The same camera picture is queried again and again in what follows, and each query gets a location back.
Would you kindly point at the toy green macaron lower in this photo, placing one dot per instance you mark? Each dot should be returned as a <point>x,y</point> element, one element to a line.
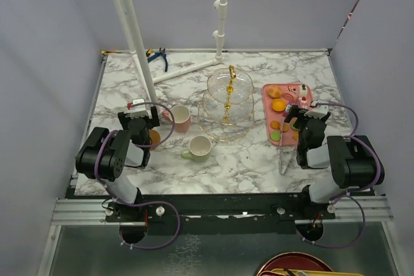
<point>275,136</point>

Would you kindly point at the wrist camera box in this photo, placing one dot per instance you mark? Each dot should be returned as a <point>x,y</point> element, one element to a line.
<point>319,111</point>
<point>137,109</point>

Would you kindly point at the three-tier glass dessert stand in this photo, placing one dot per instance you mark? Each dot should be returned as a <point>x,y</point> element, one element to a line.
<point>226,111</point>

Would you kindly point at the toy bread bun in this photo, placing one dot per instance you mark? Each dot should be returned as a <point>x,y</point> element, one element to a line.
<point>274,91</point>

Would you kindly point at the red round tray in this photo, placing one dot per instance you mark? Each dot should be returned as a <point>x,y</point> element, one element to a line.
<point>295,260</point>

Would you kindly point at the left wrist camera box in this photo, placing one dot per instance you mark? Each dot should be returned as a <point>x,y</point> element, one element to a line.
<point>137,109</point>

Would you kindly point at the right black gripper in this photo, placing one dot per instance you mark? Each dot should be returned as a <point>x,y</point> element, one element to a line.
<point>299,112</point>

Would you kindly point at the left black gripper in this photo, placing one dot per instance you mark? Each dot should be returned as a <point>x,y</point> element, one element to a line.
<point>152,121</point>

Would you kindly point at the pink-handled metal tongs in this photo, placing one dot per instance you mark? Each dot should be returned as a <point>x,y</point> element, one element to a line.
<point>286,152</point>

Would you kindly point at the toy orange egg tart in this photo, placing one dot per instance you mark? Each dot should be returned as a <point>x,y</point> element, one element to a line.
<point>278,105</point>

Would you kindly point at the aluminium rail base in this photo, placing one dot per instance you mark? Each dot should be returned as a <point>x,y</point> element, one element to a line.
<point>278,206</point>

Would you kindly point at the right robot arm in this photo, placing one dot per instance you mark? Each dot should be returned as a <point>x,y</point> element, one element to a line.
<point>354,164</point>

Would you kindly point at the toy brown chip cookie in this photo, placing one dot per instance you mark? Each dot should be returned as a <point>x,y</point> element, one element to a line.
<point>275,125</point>

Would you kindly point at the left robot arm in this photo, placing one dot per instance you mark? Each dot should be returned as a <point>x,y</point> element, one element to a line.
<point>105,153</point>

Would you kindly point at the toy pink swirl roll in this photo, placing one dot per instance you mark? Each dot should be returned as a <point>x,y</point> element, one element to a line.
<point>289,97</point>

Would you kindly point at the cork coaster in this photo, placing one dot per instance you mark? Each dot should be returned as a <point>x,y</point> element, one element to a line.
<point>155,138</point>

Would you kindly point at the toy green macaron upper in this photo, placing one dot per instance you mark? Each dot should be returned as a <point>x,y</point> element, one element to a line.
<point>292,126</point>

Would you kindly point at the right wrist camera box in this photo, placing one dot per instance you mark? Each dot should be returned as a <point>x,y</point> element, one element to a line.
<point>319,111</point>

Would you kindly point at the toy green macaron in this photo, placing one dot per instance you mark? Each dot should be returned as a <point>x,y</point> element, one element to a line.
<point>275,136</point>
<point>292,126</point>

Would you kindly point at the toy purple cake slice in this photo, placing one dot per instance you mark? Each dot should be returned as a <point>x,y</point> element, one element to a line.
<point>287,110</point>

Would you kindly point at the green mug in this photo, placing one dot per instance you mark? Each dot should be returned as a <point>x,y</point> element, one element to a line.
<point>199,149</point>

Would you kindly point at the yellow-handled tool at wall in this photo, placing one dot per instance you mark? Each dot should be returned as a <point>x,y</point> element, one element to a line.
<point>108,52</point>

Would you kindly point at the pink serving tray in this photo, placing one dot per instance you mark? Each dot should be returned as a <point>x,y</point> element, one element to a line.
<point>271,115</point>

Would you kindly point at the pink mug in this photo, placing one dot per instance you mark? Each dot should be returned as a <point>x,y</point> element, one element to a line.
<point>181,116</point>

